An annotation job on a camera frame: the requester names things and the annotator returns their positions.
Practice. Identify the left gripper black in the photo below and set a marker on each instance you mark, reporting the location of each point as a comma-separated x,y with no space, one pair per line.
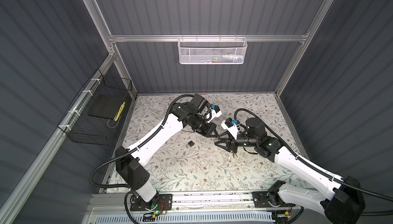
211,126

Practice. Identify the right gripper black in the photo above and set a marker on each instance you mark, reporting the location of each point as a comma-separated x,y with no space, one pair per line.
228,144

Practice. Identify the small black padlock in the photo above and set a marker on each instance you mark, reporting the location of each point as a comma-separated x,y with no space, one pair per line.
190,144

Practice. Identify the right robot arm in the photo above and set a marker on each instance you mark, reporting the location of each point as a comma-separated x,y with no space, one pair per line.
338,203

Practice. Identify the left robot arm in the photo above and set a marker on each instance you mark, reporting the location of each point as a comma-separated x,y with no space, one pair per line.
186,110

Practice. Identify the floral table mat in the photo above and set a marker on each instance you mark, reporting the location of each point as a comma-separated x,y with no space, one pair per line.
206,167

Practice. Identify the items in white basket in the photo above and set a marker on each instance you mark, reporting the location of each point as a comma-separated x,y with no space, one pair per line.
231,59

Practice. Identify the white vented panel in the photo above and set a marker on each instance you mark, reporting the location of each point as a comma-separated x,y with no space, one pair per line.
238,217

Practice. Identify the yellow tool in basket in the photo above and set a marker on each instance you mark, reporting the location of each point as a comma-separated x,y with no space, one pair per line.
118,114

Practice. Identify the black box in basket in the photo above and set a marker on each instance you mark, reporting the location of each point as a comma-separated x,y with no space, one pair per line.
105,107

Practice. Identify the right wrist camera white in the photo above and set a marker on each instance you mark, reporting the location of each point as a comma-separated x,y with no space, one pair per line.
232,126

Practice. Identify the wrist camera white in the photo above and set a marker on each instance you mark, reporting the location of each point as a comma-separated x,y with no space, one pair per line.
232,126
213,112

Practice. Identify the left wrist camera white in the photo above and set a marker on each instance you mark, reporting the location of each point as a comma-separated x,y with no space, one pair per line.
213,112

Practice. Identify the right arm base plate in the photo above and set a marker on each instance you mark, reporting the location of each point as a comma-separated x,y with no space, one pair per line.
264,199

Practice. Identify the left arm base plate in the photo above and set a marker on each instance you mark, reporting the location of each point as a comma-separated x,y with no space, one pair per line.
157,203

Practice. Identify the white wire mesh basket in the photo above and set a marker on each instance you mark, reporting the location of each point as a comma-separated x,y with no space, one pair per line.
194,49

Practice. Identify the black wire basket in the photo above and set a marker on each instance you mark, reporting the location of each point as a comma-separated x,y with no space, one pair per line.
84,129

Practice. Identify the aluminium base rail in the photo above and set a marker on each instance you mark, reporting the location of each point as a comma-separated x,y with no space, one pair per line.
182,201

